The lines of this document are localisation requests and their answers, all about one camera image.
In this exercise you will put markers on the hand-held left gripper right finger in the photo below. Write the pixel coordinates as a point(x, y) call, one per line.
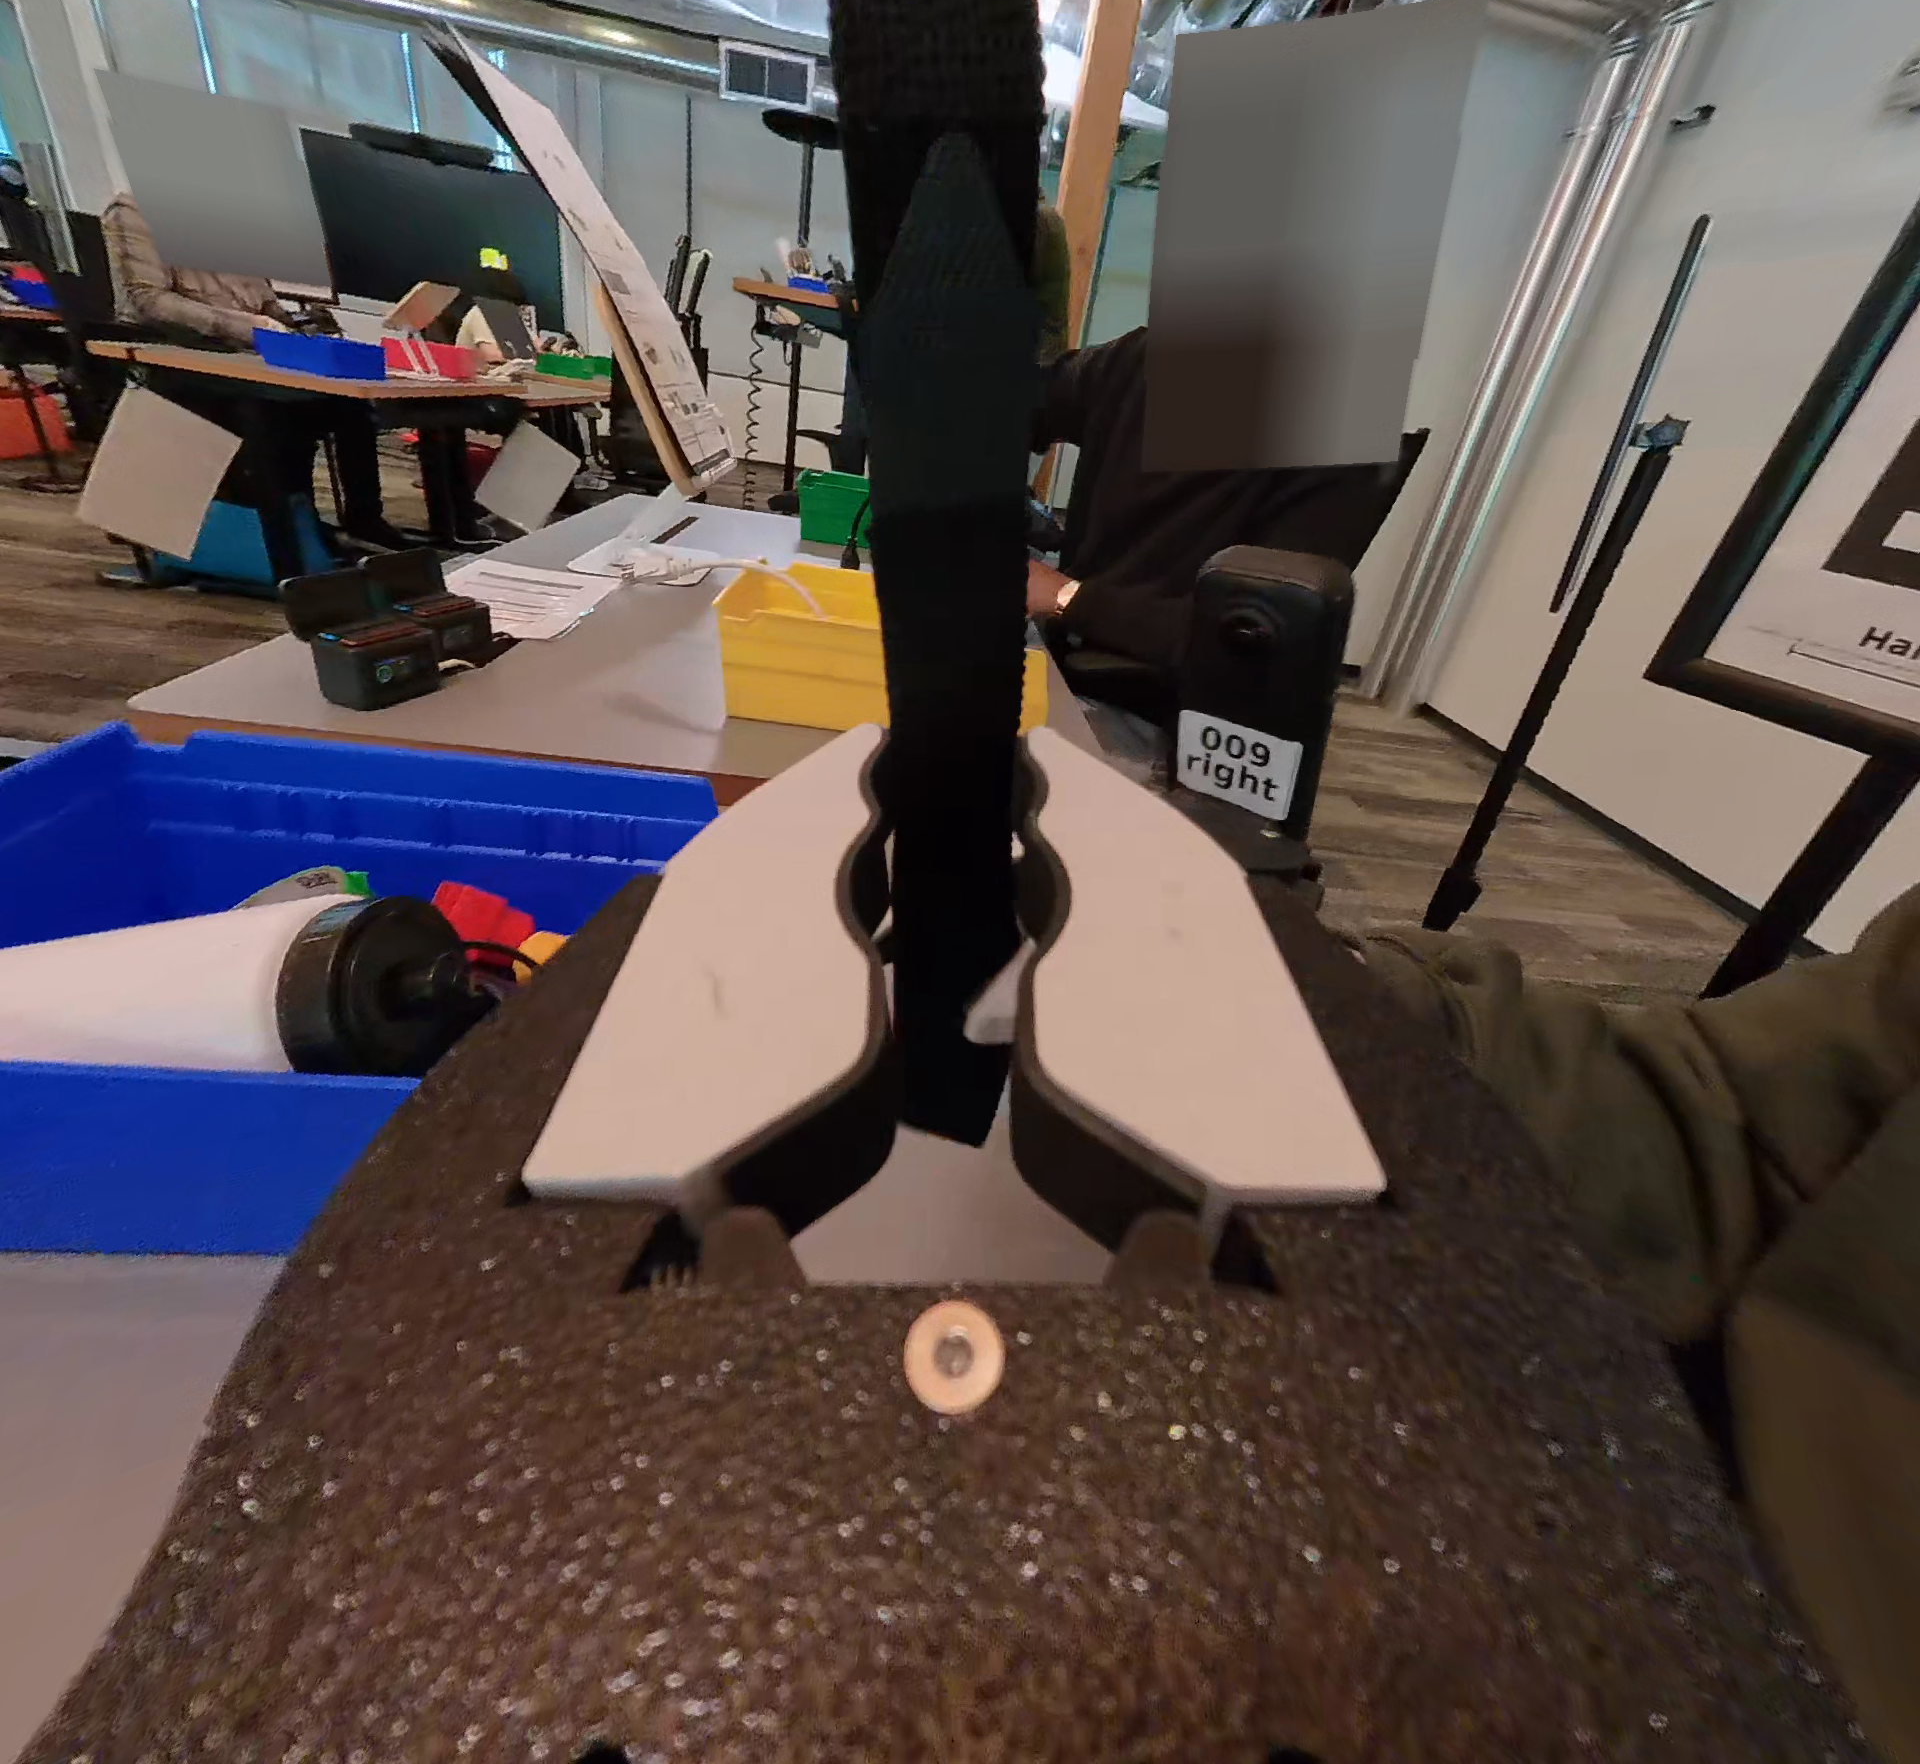
point(1183, 1014)

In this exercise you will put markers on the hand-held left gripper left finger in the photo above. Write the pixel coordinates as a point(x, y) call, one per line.
point(704, 998)

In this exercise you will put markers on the blue plastic bin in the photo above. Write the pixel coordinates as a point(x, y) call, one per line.
point(180, 1164)

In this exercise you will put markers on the person's right forearm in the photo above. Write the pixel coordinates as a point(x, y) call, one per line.
point(1649, 1120)

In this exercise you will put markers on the orange block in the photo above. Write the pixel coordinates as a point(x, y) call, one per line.
point(540, 951)

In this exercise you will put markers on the black office chair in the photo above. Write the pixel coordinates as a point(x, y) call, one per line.
point(1401, 518)

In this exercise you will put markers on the red plastic piece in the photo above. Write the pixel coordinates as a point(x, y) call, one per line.
point(481, 912)

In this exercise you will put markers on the black tripod pole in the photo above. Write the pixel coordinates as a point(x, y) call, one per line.
point(1559, 684)

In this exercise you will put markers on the grey topped table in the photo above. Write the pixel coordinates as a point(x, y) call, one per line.
point(629, 684)

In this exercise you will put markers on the yellow plastic bin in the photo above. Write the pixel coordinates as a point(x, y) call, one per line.
point(794, 662)

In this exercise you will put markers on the small green white container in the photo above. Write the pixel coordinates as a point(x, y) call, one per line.
point(323, 881)

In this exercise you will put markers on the printed paper sheet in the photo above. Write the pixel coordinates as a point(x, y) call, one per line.
point(524, 593)

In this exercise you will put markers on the black battery charging case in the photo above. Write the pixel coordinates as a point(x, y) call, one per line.
point(449, 624)
point(375, 670)

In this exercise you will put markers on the green plastic bin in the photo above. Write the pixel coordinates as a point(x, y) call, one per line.
point(830, 505)

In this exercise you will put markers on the white bottle black cap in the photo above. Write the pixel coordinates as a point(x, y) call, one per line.
point(135, 998)

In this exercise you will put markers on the black framed sign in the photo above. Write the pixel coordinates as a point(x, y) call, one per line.
point(1845, 564)

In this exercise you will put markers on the black easel stand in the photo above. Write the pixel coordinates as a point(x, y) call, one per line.
point(1816, 864)

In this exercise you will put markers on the wooden column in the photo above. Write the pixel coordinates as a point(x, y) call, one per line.
point(1110, 69)

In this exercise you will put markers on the wooden standing desk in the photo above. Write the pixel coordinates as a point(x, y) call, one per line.
point(780, 288)

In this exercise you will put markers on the blue box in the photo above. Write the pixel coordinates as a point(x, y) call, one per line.
point(248, 540)

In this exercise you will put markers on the small green bin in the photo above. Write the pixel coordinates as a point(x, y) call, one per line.
point(568, 365)

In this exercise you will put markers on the small red bin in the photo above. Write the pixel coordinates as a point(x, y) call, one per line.
point(427, 358)

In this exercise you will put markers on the instruction board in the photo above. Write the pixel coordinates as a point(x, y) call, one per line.
point(600, 264)

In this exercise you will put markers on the small blue bin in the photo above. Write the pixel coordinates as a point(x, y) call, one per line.
point(314, 353)

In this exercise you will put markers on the orange crate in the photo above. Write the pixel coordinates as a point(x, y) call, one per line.
point(22, 421)

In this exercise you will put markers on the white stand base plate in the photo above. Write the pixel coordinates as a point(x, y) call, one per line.
point(659, 552)

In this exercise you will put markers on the black wall monitor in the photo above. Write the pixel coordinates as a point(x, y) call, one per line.
point(436, 217)

